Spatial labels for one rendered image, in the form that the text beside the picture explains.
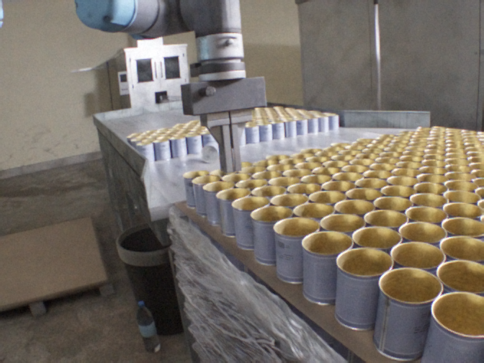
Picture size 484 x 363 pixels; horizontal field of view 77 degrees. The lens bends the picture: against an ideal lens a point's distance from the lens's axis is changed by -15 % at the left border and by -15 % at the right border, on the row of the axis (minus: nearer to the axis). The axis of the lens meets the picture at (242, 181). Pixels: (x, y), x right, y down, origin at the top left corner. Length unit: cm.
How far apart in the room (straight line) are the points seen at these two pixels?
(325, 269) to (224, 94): 30
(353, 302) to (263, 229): 20
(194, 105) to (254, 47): 798
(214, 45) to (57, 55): 687
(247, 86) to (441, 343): 45
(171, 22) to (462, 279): 55
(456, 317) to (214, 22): 50
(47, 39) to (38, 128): 173
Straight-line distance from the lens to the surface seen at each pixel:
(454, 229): 58
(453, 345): 35
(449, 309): 40
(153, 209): 96
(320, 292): 47
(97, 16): 47
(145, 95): 602
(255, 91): 58
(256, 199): 66
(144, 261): 182
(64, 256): 306
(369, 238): 52
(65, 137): 738
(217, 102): 55
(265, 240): 56
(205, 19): 56
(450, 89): 335
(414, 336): 39
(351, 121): 199
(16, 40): 746
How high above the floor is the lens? 141
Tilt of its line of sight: 18 degrees down
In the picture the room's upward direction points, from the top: 4 degrees counter-clockwise
